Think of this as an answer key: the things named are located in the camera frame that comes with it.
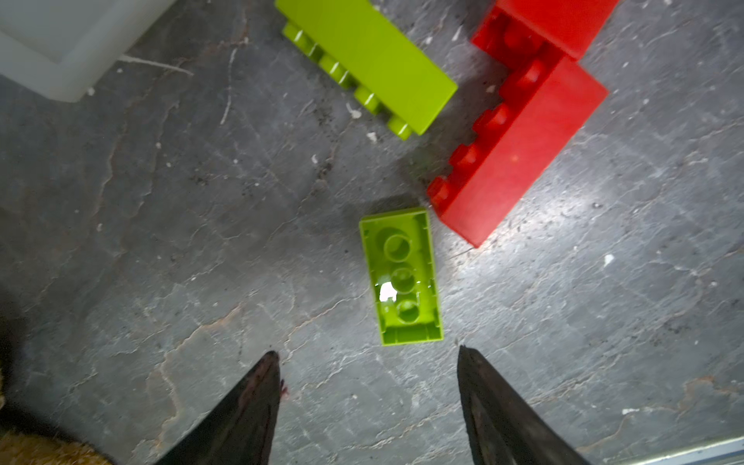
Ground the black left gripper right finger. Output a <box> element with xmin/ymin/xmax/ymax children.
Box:
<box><xmin>457</xmin><ymin>345</ymin><xmax>587</xmax><ymax>464</ymax></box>

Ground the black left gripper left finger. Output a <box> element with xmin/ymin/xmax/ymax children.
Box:
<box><xmin>158</xmin><ymin>351</ymin><xmax>282</xmax><ymax>464</ymax></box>

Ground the green lego brick pair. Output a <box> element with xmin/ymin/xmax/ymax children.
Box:
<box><xmin>360</xmin><ymin>207</ymin><xmax>444</xmax><ymax>347</ymax></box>

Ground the red small lego brick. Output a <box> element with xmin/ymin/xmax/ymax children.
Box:
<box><xmin>427</xmin><ymin>52</ymin><xmax>608</xmax><ymax>247</ymax></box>

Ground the red square lego brick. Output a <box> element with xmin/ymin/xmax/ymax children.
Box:
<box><xmin>472</xmin><ymin>0</ymin><xmax>618</xmax><ymax>70</ymax></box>

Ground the green long lego brick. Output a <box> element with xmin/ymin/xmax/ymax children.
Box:
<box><xmin>275</xmin><ymin>0</ymin><xmax>457</xmax><ymax>141</ymax></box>

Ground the brown plush teddy bear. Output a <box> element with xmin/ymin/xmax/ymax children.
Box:
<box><xmin>1</xmin><ymin>376</ymin><xmax>110</xmax><ymax>465</ymax></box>

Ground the white left plastic bin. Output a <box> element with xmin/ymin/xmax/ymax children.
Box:
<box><xmin>1</xmin><ymin>0</ymin><xmax>174</xmax><ymax>103</ymax></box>

